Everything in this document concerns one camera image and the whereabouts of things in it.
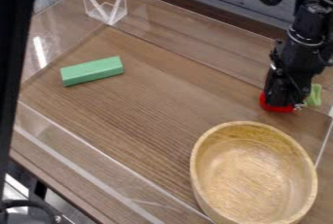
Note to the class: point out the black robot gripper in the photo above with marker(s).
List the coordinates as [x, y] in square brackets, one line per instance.
[299, 59]

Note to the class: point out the red plush ball with leaf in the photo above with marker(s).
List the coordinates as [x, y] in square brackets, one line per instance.
[312, 101]

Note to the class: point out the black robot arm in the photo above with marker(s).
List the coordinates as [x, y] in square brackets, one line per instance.
[314, 20]

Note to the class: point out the oval wooden bowl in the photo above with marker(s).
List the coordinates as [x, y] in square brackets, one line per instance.
[253, 175]

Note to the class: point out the clear acrylic tray walls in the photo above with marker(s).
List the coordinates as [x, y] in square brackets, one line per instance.
[109, 142]

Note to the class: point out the green foam block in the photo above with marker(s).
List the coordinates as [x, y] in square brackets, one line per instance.
[92, 70]

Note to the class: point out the black metal frame bracket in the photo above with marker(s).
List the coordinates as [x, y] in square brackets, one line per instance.
[37, 195]

